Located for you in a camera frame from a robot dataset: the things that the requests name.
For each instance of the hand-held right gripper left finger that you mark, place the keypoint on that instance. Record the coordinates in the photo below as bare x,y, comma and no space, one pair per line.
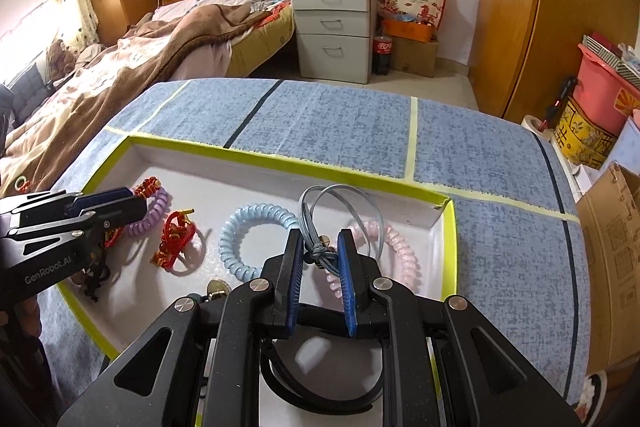
295,277

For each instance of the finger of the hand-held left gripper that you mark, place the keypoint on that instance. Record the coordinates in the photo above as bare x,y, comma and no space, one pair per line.
100,199
125,212

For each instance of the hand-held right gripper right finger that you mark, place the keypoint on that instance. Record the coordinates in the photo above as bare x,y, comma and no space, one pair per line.
347,272

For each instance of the lime green cardboard box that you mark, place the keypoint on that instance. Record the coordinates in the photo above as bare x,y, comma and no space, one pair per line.
240,187

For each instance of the person's left hand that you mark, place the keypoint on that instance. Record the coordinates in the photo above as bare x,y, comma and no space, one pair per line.
27,319

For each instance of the brown fleece blanket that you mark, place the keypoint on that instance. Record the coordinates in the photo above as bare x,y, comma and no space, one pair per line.
110,92

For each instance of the grey tufted cushion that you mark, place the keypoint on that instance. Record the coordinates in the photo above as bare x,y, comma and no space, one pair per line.
25,92

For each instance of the blue patterned tablecloth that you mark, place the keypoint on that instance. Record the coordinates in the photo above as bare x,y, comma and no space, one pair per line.
350,127

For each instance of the brown teddy bear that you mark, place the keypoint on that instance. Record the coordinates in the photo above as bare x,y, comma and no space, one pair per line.
60,57

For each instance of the pink bed sheet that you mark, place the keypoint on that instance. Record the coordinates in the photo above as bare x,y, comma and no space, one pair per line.
210,57

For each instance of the yellow mattress cover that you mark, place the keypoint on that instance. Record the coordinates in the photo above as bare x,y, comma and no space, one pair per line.
260,44

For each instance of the cola bottle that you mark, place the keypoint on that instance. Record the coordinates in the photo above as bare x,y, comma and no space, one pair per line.
383,57

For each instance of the small brown cardboard box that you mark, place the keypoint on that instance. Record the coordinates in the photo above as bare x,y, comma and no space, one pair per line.
415,59

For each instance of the white paper roll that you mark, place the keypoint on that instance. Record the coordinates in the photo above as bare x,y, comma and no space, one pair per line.
532,127

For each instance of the grey drawer nightstand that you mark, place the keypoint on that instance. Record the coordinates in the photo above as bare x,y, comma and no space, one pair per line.
332,27

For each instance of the orange box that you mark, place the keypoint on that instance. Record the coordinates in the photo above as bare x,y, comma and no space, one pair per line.
407,32

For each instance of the yellow patterned box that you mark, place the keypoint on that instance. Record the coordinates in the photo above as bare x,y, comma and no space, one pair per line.
585,137

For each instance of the patterned slipper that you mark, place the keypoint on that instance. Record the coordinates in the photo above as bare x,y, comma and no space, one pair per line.
595,394

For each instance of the light blue box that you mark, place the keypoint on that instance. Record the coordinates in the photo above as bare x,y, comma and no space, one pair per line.
631,142

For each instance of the pink plastic bucket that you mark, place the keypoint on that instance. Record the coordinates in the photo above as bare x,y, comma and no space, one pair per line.
605,82

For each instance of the large wooden wardrobe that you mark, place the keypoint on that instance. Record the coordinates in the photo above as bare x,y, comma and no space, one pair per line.
540,7

